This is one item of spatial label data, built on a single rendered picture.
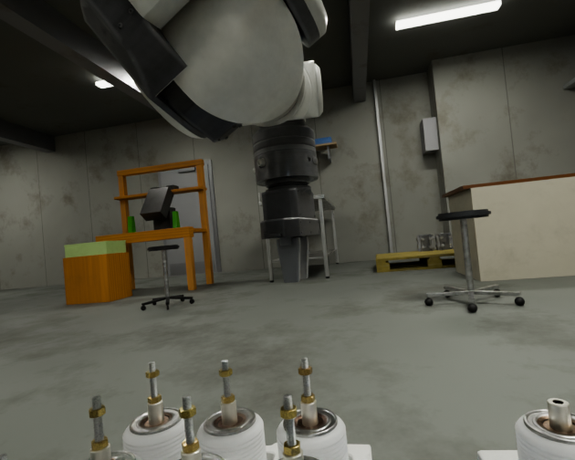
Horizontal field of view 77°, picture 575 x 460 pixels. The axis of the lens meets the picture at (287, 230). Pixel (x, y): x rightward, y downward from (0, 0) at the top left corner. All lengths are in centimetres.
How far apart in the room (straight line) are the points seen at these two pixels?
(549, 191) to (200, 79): 349
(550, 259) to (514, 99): 370
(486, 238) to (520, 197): 43
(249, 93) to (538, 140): 661
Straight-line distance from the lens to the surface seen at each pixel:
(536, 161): 675
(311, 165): 49
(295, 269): 49
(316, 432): 54
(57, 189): 910
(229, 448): 56
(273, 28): 26
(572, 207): 371
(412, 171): 669
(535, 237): 359
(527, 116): 685
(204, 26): 27
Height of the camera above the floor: 51
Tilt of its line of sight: 1 degrees up
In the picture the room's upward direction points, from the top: 5 degrees counter-clockwise
